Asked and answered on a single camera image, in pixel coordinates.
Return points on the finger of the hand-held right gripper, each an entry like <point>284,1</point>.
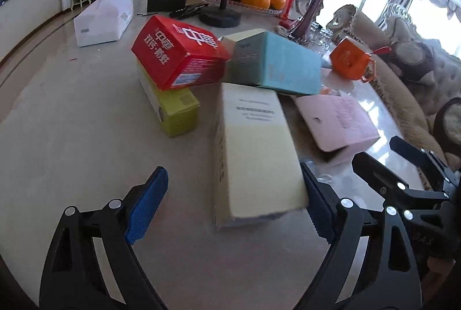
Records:
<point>417,158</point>
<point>374,175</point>

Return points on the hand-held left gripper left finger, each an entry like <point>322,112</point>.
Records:
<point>147,209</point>

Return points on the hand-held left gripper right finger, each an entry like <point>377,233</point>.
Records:
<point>320,209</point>

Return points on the cream cardboard box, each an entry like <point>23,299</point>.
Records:
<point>257,158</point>

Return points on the light blue box grey side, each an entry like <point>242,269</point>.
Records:
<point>284,68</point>

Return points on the red box with white print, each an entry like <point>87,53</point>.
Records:
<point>173,54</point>

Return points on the brown patterned cushion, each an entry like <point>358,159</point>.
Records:
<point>414,59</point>
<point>450,122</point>

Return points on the pale pink box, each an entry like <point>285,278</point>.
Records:
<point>335,122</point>

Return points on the beige fringed sofa cover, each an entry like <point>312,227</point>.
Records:
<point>396,90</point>

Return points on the ornate white coffee table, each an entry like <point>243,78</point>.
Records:
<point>72,151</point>

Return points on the yellow-green box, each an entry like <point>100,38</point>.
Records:
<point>173,111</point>

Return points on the orange mug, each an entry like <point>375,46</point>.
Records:
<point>347,59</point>

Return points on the clear glass cup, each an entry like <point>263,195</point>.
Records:
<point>318,34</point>

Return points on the white window curtain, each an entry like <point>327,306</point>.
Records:
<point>443,3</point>

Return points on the dark purple glass vase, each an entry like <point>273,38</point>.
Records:
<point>311,10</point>

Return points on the white tissue box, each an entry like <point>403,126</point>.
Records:
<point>104,21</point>

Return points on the black plastic clip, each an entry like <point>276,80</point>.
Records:
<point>189,10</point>

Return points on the black square box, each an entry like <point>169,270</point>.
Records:
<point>165,2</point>

